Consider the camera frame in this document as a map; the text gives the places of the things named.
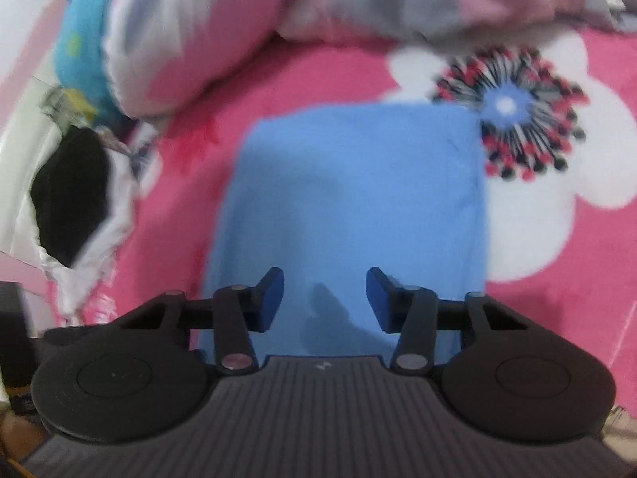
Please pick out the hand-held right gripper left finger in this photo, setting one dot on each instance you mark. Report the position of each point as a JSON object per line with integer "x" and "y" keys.
{"x": 271, "y": 303}

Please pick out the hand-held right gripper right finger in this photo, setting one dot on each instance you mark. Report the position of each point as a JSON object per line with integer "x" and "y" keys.
{"x": 380, "y": 303}

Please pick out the light blue t-shirt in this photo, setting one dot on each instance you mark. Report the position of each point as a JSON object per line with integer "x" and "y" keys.
{"x": 348, "y": 199}

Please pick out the white garment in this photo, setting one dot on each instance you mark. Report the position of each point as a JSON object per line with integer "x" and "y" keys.
{"x": 114, "y": 224}

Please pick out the black garment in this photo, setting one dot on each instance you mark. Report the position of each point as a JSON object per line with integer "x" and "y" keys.
{"x": 69, "y": 194}

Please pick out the pink floral blanket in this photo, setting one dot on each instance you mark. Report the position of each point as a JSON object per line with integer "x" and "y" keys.
{"x": 572, "y": 284}

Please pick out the green grey patterned cloth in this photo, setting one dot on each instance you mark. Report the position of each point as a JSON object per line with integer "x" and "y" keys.
{"x": 57, "y": 107}

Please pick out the pink grey white quilt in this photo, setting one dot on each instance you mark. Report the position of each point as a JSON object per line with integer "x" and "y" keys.
{"x": 224, "y": 25}

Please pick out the blue cartoon print pillow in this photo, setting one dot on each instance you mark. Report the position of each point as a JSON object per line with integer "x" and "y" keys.
{"x": 84, "y": 35}

